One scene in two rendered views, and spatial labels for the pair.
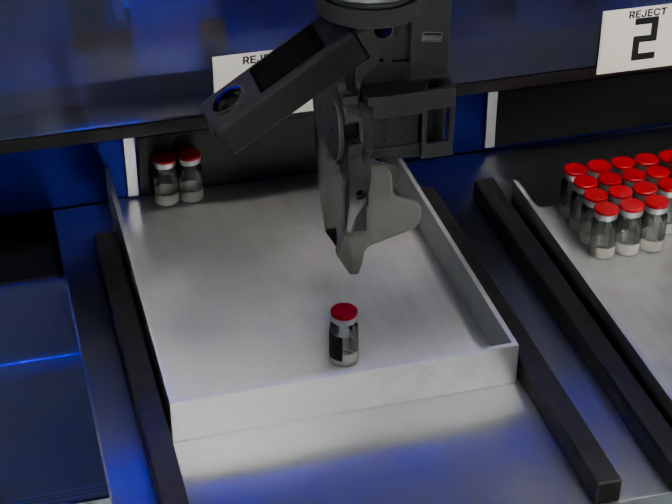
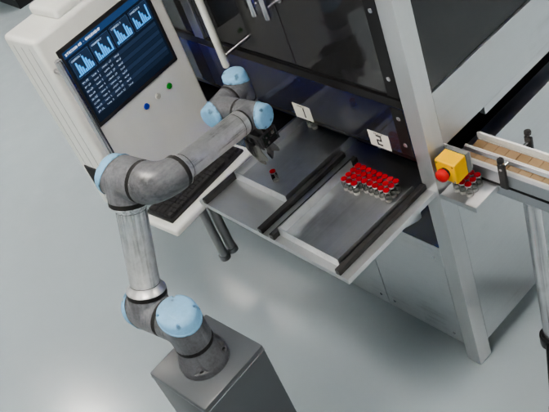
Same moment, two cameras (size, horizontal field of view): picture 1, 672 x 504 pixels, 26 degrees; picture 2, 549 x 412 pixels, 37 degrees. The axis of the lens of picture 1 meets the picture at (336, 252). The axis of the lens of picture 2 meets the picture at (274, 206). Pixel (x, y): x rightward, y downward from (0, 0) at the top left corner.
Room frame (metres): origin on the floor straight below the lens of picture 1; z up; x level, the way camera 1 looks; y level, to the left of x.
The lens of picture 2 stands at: (0.34, -2.11, 2.60)
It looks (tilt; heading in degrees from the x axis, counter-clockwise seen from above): 40 degrees down; 77
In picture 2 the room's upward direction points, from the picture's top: 23 degrees counter-clockwise
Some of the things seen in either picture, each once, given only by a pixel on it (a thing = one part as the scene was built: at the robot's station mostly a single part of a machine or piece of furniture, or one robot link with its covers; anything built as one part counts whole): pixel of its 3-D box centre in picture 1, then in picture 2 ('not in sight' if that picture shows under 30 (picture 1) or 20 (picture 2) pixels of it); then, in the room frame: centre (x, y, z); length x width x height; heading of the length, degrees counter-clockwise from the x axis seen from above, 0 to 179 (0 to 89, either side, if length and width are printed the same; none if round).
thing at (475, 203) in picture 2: not in sight; (472, 188); (1.30, -0.51, 0.87); 0.14 x 0.13 x 0.02; 15
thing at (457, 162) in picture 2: not in sight; (453, 164); (1.26, -0.50, 1.00); 0.08 x 0.07 x 0.07; 15
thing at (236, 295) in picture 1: (293, 266); (295, 155); (0.99, 0.04, 0.90); 0.34 x 0.26 x 0.04; 15
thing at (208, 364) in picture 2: not in sight; (198, 348); (0.38, -0.42, 0.84); 0.15 x 0.15 x 0.10
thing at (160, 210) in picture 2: not in sight; (194, 179); (0.69, 0.33, 0.82); 0.40 x 0.14 x 0.02; 22
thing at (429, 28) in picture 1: (379, 69); (257, 127); (0.89, -0.03, 1.12); 0.09 x 0.08 x 0.12; 105
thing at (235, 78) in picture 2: not in sight; (238, 87); (0.88, -0.02, 1.28); 0.09 x 0.08 x 0.11; 26
